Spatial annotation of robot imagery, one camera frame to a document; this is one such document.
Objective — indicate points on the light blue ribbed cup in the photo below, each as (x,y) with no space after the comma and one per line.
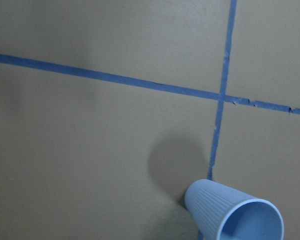
(224,213)

